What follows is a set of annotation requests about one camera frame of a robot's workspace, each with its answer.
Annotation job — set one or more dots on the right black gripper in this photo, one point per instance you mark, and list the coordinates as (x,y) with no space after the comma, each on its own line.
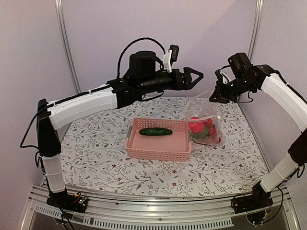
(220,95)

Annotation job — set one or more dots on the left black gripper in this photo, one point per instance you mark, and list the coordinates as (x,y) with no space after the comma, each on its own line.
(178,85)

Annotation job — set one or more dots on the clear zip top bag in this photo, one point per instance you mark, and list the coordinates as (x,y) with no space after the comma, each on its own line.
(200,106)

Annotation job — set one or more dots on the red lychee bunch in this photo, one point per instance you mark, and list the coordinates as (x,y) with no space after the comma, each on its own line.
(214,131)

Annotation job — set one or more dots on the orange red pepper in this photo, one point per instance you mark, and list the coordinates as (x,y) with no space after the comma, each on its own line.
(196,125)

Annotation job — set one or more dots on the green avocado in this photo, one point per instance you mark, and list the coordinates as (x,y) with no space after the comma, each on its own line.
(201,135)

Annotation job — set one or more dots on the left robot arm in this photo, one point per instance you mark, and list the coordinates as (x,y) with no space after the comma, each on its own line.
(115,94)

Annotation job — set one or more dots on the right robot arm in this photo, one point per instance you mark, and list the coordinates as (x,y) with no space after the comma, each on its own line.
(264,78)

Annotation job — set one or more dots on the green cucumber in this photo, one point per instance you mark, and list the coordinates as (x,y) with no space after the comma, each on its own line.
(155,131)

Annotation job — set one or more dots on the pink plastic basket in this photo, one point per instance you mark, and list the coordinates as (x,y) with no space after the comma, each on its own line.
(174,147)

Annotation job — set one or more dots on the floral tablecloth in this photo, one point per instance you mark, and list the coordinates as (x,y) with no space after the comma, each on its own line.
(94,156)

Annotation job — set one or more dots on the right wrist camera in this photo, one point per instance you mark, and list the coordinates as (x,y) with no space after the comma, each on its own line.
(239,63)

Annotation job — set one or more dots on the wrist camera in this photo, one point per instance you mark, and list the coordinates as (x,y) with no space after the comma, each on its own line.
(239,63)
(144,62)

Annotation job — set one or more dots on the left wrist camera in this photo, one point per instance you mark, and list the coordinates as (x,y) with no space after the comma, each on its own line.
(144,62)

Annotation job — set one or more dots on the right aluminium frame post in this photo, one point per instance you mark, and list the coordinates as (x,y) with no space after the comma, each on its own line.
(255,28)

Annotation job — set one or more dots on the aluminium frame post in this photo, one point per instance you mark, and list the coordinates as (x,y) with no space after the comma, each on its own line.
(255,28)
(66,45)

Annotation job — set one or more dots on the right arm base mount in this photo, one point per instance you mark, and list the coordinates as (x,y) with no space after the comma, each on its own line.
(246,203)

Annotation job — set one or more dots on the aluminium front rail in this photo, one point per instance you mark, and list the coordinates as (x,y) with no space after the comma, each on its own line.
(112,211)

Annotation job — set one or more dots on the left aluminium frame post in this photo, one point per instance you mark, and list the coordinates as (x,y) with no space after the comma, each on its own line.
(66,45)

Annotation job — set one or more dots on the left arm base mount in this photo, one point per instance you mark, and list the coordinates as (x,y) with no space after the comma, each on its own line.
(64,201)

